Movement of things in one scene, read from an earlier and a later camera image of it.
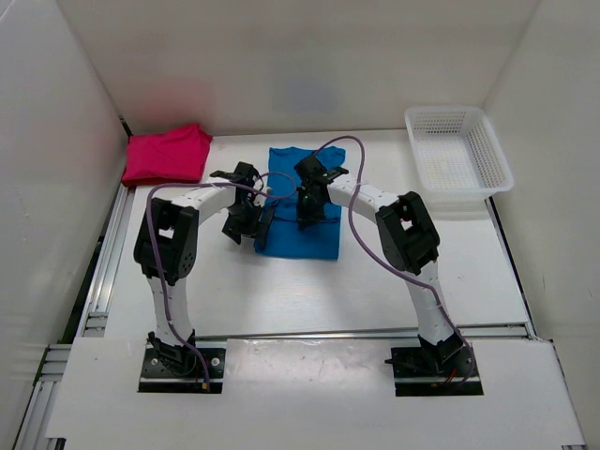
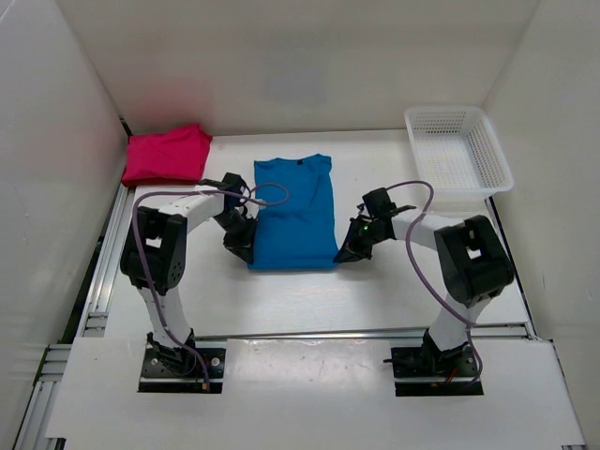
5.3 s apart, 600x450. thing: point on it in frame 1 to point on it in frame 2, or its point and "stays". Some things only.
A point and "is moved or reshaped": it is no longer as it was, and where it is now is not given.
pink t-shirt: x=175 y=156 stays
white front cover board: x=310 y=392 stays
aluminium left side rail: x=54 y=359 stays
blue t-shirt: x=318 y=240 is moved or reshaped
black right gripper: x=307 y=218 to x=352 y=250
